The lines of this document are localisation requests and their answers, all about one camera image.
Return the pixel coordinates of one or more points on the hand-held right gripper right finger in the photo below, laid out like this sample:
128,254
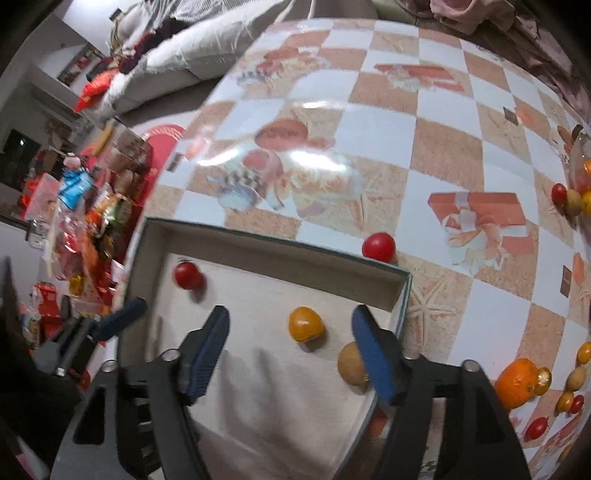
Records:
375,360

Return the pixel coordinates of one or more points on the pink cloth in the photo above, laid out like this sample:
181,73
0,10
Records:
466,14

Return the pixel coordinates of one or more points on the shallow cardboard box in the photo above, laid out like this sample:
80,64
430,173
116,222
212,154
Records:
277,286

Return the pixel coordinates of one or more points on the clear plastic bag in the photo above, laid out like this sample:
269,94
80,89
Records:
581,157

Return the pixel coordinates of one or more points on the large orange tangerine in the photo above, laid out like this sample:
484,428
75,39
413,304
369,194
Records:
516,384

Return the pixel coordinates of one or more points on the red cherry tomato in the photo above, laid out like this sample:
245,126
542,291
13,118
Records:
559,194
187,275
378,246
576,404
535,427

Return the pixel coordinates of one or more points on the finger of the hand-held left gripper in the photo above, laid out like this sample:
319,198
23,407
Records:
121,319

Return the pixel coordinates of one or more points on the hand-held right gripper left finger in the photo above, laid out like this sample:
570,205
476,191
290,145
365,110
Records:
207,355

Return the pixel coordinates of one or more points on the yellow-orange kumquat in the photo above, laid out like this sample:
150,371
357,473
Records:
584,353
304,324
587,201
564,401
543,381

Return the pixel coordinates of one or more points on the red snack bag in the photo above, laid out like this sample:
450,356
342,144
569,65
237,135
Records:
92,90

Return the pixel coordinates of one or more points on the cluttered snack rack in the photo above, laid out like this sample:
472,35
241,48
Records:
99,217

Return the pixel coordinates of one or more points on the blue snack packet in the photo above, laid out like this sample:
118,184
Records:
75,189

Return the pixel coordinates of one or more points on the red patterned mat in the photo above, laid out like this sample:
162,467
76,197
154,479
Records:
161,147

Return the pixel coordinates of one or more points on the white sofa with clothes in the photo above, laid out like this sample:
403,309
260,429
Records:
198,55

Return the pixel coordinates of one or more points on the brown longan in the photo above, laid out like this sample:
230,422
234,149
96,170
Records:
352,369
576,378
574,202

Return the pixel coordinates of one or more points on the checkered printed tablecloth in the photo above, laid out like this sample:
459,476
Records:
378,138

